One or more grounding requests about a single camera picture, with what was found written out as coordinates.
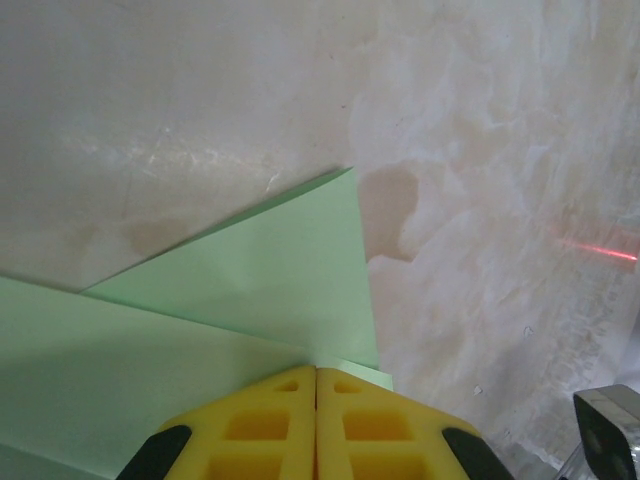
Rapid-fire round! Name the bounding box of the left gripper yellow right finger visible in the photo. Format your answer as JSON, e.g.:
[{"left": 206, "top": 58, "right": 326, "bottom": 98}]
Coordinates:
[{"left": 316, "top": 368, "right": 516, "bottom": 480}]

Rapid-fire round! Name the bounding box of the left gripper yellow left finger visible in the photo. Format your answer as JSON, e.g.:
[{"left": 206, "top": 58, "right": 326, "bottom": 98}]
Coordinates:
[{"left": 117, "top": 365, "right": 317, "bottom": 480}]

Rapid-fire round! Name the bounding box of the green cloth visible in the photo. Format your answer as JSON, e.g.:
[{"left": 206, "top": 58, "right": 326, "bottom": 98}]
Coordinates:
[{"left": 0, "top": 167, "right": 394, "bottom": 480}]

